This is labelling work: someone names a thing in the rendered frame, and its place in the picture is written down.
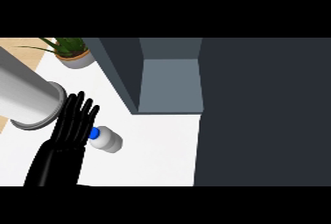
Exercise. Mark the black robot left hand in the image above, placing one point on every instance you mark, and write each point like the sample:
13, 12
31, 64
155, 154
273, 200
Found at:
63, 151

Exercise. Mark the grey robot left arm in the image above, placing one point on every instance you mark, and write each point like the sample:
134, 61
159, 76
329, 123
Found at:
23, 93

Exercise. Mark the white water bottle blue cap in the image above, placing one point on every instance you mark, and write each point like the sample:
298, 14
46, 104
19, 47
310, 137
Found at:
108, 141

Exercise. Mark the dark grey open cabinet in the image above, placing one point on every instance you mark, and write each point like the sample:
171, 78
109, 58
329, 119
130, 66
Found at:
170, 87

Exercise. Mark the dark grey flat cabinet door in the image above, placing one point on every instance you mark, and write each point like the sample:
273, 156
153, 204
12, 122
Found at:
263, 113

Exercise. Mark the grey round plant pot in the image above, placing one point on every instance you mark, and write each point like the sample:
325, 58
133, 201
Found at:
80, 61

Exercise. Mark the green spiky plant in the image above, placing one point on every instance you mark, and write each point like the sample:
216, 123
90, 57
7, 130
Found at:
66, 46

